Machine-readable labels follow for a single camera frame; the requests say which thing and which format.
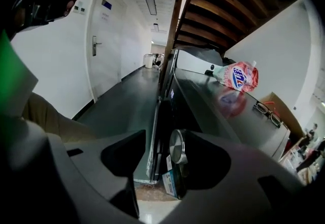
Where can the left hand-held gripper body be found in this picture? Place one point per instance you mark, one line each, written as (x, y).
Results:
(38, 9)

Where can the long ceiling light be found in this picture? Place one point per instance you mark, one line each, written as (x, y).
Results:
(156, 27)
(150, 2)

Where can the pink detergent refill pouch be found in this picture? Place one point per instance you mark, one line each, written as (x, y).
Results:
(238, 77)

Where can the round metal knob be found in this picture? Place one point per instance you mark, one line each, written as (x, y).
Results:
(177, 146)

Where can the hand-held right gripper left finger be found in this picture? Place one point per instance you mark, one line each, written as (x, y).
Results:
(119, 157)

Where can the white round trash bin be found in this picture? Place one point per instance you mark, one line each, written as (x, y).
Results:
(149, 61)

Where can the person's left hand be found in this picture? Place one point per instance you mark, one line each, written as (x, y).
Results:
(73, 2)

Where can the black rimmed eyeglasses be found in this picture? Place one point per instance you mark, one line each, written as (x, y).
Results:
(269, 115)

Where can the wooden staircase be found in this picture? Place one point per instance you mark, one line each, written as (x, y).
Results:
(223, 2)

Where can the blue door sign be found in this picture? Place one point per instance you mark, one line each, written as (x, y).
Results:
(106, 4)

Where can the white wall switch panel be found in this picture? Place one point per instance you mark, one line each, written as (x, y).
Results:
(76, 8)
(82, 11)

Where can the khaki shorts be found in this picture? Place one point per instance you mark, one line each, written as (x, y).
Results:
(56, 121)

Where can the white door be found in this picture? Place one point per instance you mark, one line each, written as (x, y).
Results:
(106, 52)

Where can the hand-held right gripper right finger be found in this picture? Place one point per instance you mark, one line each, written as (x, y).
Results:
(254, 179)

